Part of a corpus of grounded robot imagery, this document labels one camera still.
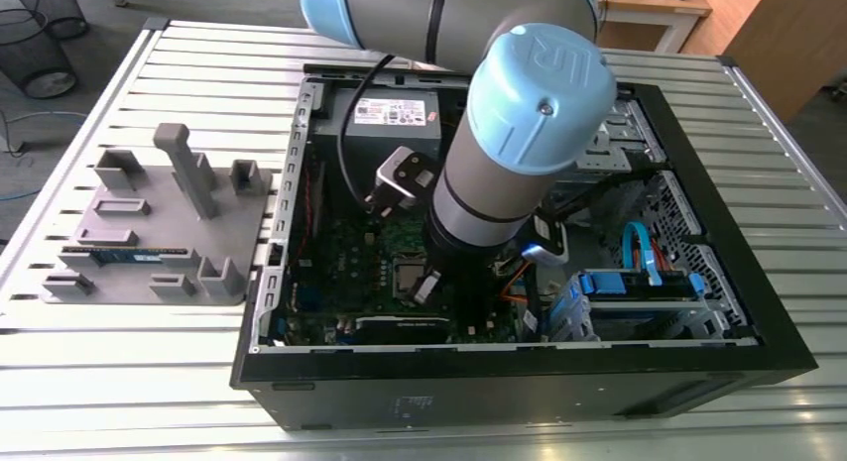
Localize hard disk in blue carrier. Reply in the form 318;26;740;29
576;268;707;303

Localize black PC case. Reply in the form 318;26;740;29
227;61;821;432

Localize wooden desk white legs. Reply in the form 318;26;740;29
592;0;715;55

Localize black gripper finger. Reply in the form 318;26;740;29
408;270;445;306

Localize black mesh wastebasket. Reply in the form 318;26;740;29
26;0;92;41
0;7;79;101

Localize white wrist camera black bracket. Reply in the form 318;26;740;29
373;146;438;217

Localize grey metal disk bay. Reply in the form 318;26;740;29
547;267;756;344

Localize wooden cabinet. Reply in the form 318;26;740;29
722;0;847;126

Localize white power supply label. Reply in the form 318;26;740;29
353;97;430;128

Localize grey metal drive cage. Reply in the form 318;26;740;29
575;98;671;203

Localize RAM stick blue label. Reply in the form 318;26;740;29
59;246;194;266

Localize black cable bundle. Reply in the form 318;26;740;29
521;166;663;279

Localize blue data wire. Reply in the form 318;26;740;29
621;221;664;288

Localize metal socket cover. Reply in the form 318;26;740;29
390;254;444;303

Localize grey parts rack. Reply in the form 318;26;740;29
42;122;281;308

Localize green motherboard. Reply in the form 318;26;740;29
285;202;525;347

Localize black camera cable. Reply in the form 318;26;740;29
337;54;398;214

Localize silver CPU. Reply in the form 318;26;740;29
396;263;429;292

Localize grey power supply unit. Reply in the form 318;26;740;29
309;86;444;207

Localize CPU socket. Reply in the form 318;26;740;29
389;253;445;303

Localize orange data wire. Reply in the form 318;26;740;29
497;260;555;304

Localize black graphics card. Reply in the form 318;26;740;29
353;313;453;347

